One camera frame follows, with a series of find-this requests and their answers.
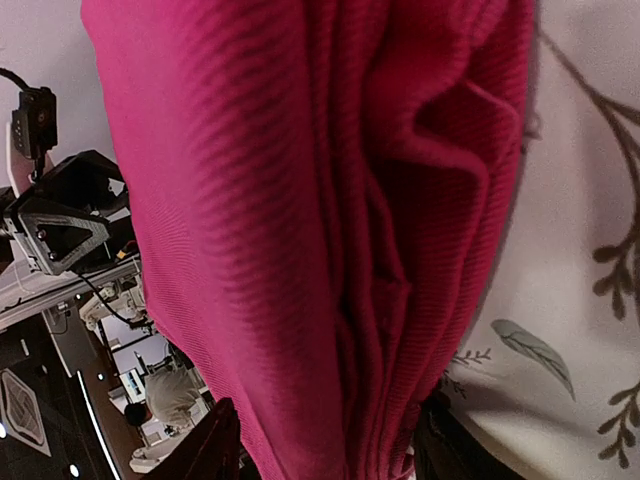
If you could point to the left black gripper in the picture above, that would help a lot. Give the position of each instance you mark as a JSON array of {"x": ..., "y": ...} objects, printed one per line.
[{"x": 63, "y": 222}]

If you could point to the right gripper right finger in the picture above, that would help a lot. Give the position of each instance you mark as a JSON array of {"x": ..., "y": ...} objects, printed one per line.
[{"x": 445, "y": 450}]

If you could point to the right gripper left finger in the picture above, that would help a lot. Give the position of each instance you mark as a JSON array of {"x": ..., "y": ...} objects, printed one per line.
[{"x": 210, "y": 451}]

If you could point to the pink garment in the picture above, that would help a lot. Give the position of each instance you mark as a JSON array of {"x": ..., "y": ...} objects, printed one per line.
[{"x": 318, "y": 191}]

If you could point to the person in background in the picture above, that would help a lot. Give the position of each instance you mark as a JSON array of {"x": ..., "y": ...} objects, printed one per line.
[{"x": 169, "y": 396}]

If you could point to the floral tablecloth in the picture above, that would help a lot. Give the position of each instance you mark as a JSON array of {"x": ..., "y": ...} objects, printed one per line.
[{"x": 547, "y": 377}]

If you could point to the front aluminium rail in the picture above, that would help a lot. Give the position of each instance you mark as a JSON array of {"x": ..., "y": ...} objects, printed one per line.
[{"x": 21, "y": 306}]

